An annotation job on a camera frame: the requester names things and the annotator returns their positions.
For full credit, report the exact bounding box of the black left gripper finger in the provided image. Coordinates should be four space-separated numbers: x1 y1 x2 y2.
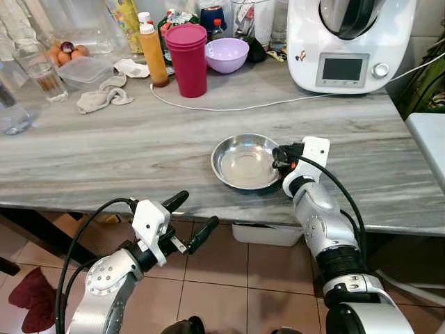
186 216 220 255
161 190 190 213

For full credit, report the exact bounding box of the shallow steel bowl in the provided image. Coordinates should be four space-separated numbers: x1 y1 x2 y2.
211 134 282 191

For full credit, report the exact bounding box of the white plastic tray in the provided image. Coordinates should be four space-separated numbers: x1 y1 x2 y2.
232 223 305 247

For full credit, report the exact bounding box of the white kitchen machine with display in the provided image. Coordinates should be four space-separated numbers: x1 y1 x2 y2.
286 0 418 95

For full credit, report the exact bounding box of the purple plastic bowl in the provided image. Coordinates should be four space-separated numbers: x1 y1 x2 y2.
205 38 250 74

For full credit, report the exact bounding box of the beige crumpled rag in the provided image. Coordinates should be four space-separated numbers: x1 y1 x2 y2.
76 73 134 114

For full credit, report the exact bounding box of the magenta lidded tumbler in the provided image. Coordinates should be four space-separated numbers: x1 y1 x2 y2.
165 23 209 99

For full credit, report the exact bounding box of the small white cloth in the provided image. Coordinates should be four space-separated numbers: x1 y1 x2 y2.
113 58 150 79

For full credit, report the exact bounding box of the white plastic table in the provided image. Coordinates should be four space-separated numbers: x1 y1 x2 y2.
405 111 445 192

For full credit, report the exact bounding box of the orange sauce bottle white cap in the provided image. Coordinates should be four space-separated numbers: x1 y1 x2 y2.
138 23 170 88

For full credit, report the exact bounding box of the maroon cloth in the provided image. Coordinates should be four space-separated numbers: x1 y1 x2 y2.
7 267 58 333

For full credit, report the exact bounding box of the dark blue mug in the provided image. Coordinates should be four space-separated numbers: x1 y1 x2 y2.
200 6 227 39

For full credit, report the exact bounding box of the clear lidded plastic container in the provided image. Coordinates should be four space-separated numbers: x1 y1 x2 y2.
58 56 115 90

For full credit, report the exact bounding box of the clear drinking glass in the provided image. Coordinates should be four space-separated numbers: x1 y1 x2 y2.
13 43 69 103

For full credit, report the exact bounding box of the clear plastic bottle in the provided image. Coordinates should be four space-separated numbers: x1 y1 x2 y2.
0 66 33 136

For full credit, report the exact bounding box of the yellow printed packet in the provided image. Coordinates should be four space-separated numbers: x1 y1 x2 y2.
106 0 143 55

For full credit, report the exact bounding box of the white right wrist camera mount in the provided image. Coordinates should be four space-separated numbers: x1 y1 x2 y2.
282 137 331 198

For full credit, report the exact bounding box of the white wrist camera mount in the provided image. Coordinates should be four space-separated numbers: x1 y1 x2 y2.
282 137 331 198
131 200 172 267

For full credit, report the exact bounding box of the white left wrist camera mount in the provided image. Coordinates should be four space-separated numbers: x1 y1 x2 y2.
131 200 172 267

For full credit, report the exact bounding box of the white power cable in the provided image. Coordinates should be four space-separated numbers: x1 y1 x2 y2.
150 52 445 112

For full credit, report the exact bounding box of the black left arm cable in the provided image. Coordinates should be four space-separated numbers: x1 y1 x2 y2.
56 198 138 334

